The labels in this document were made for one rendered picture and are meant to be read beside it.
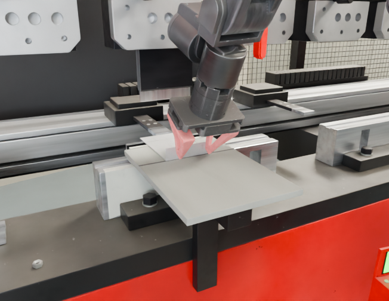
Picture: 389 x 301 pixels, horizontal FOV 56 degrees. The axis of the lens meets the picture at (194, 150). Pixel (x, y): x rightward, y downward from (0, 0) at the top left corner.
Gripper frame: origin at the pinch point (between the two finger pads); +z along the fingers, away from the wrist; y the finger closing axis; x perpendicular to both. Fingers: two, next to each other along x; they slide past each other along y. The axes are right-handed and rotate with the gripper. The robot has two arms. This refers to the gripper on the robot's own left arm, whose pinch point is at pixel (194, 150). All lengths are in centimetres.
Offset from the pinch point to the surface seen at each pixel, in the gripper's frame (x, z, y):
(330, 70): -43, 18, -80
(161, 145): -6.5, 4.7, 2.6
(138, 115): -25.5, 13.8, 0.0
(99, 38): -61, 14, 0
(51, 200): -131, 180, 10
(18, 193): -152, 191, 31
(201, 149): -0.7, 0.7, -1.8
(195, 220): 16.1, -5.9, 8.5
